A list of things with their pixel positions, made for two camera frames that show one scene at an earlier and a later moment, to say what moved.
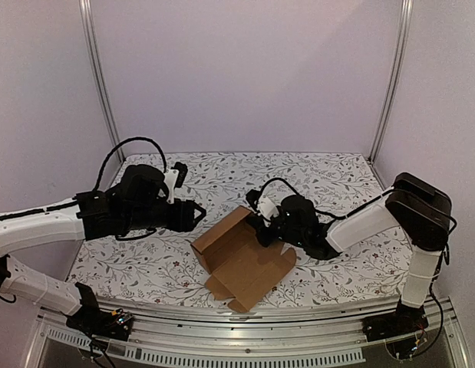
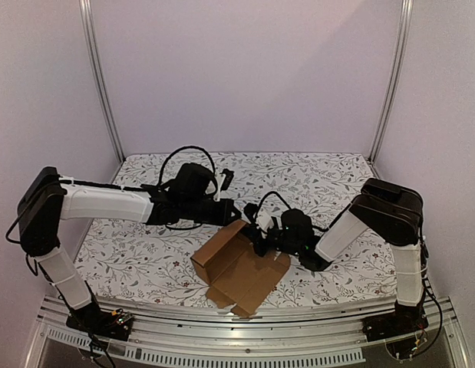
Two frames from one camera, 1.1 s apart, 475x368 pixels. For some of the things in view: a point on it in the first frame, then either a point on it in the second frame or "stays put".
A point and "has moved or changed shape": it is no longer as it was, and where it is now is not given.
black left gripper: x=183 y=220 -> x=227 y=204
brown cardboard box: x=239 y=264 has moved or changed shape
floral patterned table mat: x=163 y=267 stays put
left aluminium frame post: x=85 y=9 stays put
